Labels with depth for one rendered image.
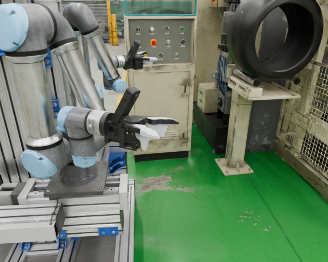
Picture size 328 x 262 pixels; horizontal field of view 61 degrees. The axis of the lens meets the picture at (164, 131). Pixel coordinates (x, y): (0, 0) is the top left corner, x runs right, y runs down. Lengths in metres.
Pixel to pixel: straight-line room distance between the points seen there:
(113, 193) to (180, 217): 0.94
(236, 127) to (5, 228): 1.79
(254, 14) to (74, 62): 1.15
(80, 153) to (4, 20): 0.41
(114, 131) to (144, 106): 1.59
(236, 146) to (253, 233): 0.78
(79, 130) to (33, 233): 0.48
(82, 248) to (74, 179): 0.57
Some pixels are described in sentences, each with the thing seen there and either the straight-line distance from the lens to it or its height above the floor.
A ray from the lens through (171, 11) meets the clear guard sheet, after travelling 2.31.
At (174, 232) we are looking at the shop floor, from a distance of 1.93.
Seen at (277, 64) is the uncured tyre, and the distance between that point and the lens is 2.20.
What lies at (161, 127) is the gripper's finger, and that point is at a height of 1.03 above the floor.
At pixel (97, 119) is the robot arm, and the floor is 1.07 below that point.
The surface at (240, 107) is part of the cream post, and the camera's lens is 2.32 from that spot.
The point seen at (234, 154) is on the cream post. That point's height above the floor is 0.16.
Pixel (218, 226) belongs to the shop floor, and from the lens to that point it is 2.00.
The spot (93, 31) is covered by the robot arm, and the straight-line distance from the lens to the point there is 1.48.
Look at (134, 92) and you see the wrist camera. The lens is 0.75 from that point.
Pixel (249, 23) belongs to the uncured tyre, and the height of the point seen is 1.25.
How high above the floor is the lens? 1.37
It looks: 25 degrees down
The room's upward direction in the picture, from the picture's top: straight up
